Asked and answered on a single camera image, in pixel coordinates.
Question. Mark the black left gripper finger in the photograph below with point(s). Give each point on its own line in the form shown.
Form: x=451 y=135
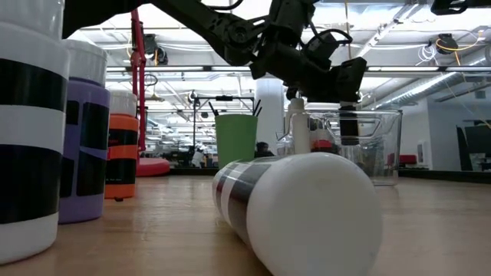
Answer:
x=345 y=82

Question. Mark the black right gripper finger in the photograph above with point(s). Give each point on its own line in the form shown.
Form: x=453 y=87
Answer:
x=449 y=5

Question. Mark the small dark blue paint bottle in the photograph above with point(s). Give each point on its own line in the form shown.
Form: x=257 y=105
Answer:
x=349 y=130

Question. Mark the large white paint bottle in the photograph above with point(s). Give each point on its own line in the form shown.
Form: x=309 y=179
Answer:
x=301 y=134

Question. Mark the clear plastic bin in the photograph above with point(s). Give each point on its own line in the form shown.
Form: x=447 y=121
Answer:
x=387 y=153

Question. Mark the small orange paint bottle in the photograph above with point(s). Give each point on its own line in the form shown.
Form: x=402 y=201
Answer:
x=122 y=122

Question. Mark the small purple paint bottle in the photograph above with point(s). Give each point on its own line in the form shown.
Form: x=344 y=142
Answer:
x=86 y=96

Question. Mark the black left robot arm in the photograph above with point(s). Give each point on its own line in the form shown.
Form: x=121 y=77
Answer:
x=199 y=17

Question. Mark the black ceiling-mounted device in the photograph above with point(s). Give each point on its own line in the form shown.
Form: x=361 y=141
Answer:
x=150 y=43
x=447 y=42

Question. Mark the person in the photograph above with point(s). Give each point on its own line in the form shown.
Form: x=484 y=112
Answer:
x=198 y=156
x=264 y=149

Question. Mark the green plastic cup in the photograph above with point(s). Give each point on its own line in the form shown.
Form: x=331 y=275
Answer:
x=236 y=138

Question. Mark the red seat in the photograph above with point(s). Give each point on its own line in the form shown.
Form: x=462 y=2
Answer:
x=407 y=159

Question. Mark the black background monitor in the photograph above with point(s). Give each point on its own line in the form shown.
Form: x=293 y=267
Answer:
x=477 y=145

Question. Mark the red desk lamp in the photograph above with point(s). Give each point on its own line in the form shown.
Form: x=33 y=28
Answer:
x=153 y=167

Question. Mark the small black crumb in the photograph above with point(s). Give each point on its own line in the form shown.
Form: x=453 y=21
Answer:
x=119 y=199

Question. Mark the silver ventilation duct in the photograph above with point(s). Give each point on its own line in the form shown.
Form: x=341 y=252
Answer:
x=422 y=90

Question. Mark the black aluminium table frame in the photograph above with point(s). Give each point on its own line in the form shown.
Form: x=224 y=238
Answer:
x=441 y=176

